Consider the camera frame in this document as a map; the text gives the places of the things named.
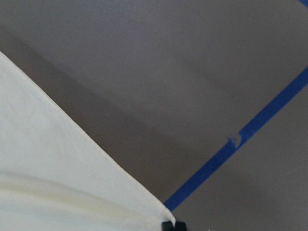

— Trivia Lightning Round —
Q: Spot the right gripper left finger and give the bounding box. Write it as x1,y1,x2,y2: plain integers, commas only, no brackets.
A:
161,221,173,231

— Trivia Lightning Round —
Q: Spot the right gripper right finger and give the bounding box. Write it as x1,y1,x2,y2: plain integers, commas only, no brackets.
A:
175,221,187,231

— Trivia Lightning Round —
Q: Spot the beige long-sleeve printed t-shirt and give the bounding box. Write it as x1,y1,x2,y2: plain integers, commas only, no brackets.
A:
0,55,175,231

